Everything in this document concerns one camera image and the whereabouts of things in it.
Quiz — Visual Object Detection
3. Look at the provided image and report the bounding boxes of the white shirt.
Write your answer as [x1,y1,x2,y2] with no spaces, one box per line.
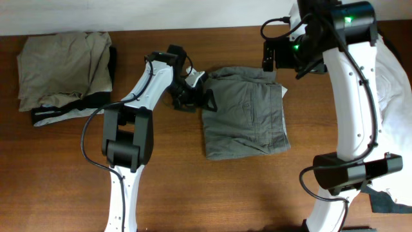
[374,35,411,206]

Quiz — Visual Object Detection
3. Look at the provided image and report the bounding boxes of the folded beige garment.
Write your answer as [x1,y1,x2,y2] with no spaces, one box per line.
[17,32,113,111]

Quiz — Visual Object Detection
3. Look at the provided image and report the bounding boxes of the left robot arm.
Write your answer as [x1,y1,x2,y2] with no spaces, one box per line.
[102,45,218,232]

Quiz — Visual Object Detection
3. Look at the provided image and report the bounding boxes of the grey-green shorts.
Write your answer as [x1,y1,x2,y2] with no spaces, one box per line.
[202,66,291,160]

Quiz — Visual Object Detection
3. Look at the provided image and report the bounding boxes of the dark garment under white shirt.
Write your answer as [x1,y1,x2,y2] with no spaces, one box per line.
[362,30,411,214]

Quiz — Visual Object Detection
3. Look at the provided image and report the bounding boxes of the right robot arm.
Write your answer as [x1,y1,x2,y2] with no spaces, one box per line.
[262,0,403,231]

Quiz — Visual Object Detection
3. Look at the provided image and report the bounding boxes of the folded black garment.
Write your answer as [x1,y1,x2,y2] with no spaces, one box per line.
[29,46,116,126]

